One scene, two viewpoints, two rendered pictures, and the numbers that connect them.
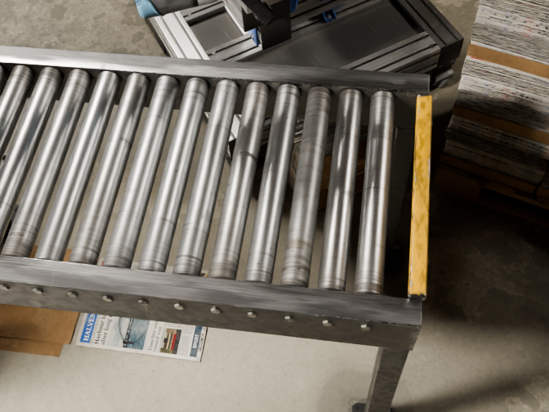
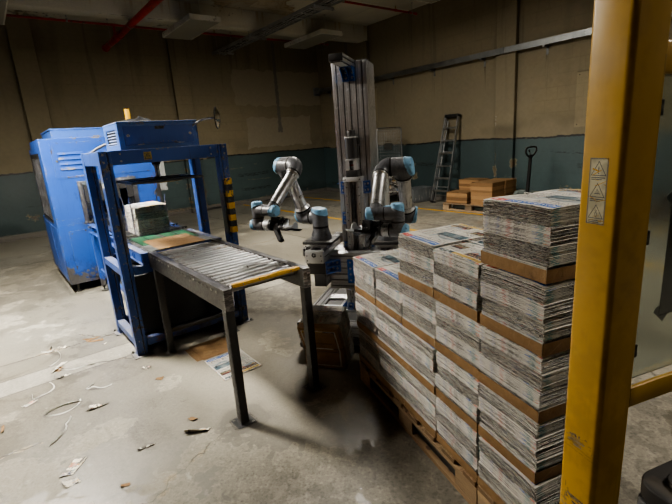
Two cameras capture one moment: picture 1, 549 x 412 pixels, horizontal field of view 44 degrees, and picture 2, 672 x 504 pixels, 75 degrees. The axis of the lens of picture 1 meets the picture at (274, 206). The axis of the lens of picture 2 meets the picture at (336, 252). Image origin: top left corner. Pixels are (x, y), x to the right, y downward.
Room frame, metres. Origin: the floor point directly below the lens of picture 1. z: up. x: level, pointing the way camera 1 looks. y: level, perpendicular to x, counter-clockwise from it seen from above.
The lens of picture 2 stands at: (-0.89, -2.04, 1.51)
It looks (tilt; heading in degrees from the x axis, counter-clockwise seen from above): 14 degrees down; 39
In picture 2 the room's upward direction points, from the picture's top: 4 degrees counter-clockwise
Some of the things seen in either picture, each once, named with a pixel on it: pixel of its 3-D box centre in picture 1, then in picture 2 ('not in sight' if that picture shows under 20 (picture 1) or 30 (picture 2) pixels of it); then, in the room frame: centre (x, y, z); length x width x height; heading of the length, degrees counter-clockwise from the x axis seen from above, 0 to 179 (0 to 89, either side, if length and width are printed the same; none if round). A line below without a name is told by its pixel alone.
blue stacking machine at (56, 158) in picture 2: not in sight; (102, 194); (1.71, 4.00, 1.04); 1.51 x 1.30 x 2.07; 77
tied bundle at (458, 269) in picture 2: not in sight; (493, 275); (0.79, -1.47, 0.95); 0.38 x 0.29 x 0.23; 149
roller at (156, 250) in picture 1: (176, 172); (231, 267); (0.77, 0.18, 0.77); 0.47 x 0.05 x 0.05; 167
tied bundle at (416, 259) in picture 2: not in sight; (449, 258); (0.94, -1.21, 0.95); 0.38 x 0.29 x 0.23; 151
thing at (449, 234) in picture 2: not in sight; (449, 233); (0.94, -1.21, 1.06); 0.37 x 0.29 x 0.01; 151
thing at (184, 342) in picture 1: (148, 307); (232, 363); (0.83, 0.40, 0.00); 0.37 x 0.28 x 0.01; 77
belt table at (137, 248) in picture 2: not in sight; (169, 244); (1.04, 1.36, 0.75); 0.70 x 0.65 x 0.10; 77
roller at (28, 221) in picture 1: (50, 161); (215, 260); (0.83, 0.44, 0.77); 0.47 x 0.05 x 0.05; 167
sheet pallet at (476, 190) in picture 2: not in sight; (480, 194); (7.53, 1.10, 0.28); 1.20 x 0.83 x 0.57; 77
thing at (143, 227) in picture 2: not in sight; (146, 217); (1.17, 1.92, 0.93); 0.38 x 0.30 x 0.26; 77
